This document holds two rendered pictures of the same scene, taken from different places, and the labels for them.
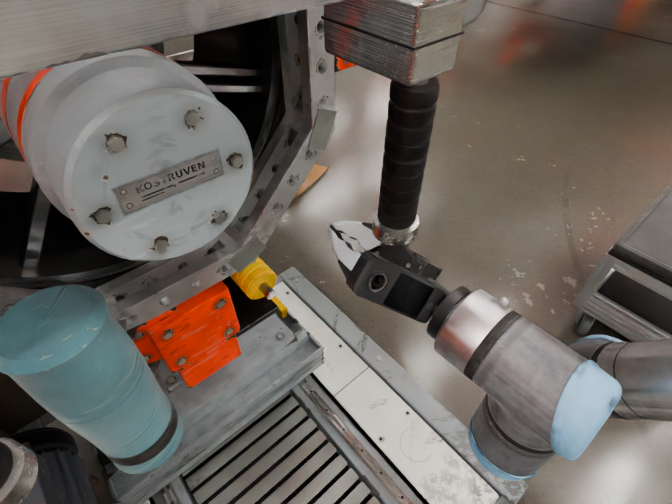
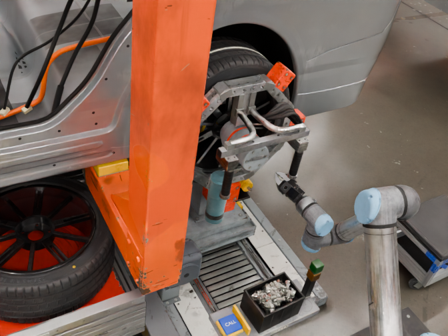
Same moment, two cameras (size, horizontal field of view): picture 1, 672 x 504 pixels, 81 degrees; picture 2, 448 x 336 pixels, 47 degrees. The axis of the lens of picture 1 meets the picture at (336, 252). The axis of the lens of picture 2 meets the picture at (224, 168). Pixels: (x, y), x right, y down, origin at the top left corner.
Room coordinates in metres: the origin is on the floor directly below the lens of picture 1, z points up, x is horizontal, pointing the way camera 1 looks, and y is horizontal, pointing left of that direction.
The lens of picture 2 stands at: (-1.44, 0.09, 2.18)
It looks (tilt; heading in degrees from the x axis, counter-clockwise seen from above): 40 degrees down; 5
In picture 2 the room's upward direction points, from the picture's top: 10 degrees clockwise
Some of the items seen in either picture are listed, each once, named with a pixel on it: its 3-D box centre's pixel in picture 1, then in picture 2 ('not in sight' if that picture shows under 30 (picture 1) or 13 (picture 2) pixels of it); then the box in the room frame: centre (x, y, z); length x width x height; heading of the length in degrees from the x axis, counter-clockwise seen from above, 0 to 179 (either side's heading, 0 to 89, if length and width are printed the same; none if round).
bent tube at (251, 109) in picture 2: not in sight; (277, 112); (0.33, 0.07, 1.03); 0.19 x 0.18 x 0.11; 41
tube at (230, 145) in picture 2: not in sight; (236, 121); (0.20, 0.22, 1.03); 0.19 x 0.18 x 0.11; 41
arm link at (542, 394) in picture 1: (540, 383); (317, 219); (0.19, -0.21, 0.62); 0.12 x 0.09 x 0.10; 41
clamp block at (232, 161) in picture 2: not in sight; (227, 158); (0.09, 0.22, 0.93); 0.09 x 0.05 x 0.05; 41
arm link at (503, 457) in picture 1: (519, 424); (315, 237); (0.19, -0.23, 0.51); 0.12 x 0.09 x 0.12; 119
